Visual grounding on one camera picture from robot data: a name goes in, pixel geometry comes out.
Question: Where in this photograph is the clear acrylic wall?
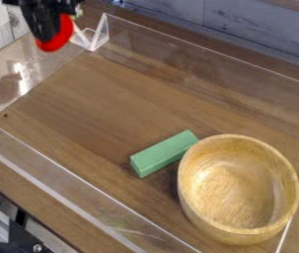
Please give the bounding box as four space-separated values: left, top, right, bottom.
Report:
100 14 299 136
0 128 201 253

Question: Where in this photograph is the wooden bowl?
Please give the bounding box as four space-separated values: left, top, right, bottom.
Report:
177 134 299 245

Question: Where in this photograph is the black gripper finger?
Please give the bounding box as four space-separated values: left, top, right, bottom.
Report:
46 8 70 42
22 5 53 42

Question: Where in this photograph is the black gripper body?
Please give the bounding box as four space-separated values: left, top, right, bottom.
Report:
2 0 85 15

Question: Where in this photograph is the black device with cable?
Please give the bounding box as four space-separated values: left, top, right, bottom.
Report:
0 221 54 253

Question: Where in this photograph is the clear acrylic back wall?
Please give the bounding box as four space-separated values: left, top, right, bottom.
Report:
100 14 299 136

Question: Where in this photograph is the red plush strawberry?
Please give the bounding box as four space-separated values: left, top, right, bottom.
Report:
37 6 84 52

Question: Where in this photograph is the clear acrylic front wall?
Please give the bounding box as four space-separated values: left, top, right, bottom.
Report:
0 128 201 253

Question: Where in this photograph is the green rectangular block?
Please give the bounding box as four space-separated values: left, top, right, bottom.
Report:
130 129 200 178

